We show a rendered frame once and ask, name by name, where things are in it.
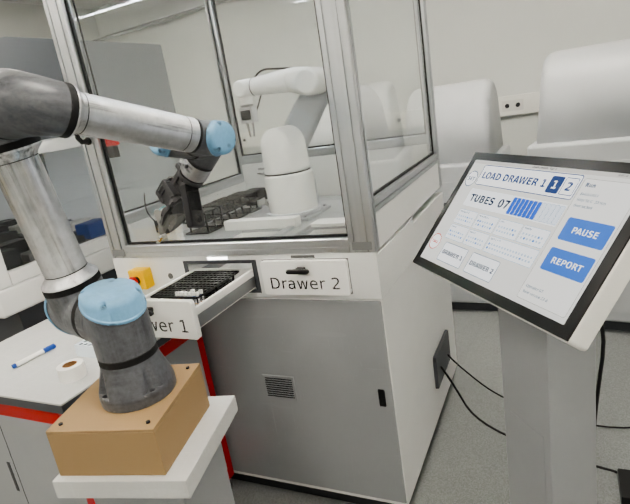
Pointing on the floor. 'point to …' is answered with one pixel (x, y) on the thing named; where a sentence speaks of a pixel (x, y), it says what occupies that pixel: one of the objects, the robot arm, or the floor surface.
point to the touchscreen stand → (548, 415)
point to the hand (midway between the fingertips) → (165, 232)
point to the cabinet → (336, 387)
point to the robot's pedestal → (169, 492)
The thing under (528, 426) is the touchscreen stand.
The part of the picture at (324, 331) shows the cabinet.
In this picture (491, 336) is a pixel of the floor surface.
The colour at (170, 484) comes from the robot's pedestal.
